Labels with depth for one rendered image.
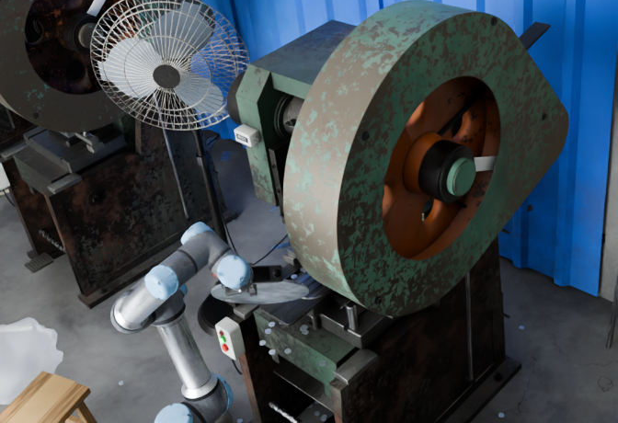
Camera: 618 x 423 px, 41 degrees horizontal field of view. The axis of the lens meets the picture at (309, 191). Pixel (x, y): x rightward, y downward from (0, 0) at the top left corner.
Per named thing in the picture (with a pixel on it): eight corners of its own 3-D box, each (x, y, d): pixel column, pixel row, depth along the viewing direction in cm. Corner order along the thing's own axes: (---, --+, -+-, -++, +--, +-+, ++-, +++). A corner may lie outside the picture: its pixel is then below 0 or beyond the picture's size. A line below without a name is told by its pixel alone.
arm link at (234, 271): (230, 245, 201) (255, 269, 200) (235, 251, 212) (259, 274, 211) (207, 268, 200) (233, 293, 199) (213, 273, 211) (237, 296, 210)
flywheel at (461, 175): (412, 26, 177) (568, 46, 229) (342, 8, 189) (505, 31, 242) (344, 332, 196) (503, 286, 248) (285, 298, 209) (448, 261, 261)
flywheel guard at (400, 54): (358, 375, 217) (318, 97, 171) (283, 329, 235) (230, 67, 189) (568, 188, 272) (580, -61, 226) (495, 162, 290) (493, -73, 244)
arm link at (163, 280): (89, 322, 232) (143, 264, 193) (118, 299, 238) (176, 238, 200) (116, 354, 232) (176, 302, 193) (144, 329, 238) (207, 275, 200)
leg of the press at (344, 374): (369, 528, 283) (339, 337, 232) (344, 509, 290) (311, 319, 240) (521, 368, 332) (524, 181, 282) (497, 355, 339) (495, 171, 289)
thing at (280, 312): (294, 355, 264) (288, 324, 256) (264, 337, 272) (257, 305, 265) (347, 312, 277) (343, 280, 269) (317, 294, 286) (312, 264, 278)
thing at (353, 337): (362, 350, 262) (360, 337, 259) (266, 293, 291) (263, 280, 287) (422, 298, 278) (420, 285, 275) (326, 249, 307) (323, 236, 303)
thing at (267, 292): (254, 308, 265) (254, 305, 266) (328, 293, 250) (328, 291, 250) (190, 292, 243) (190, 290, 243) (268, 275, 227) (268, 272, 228)
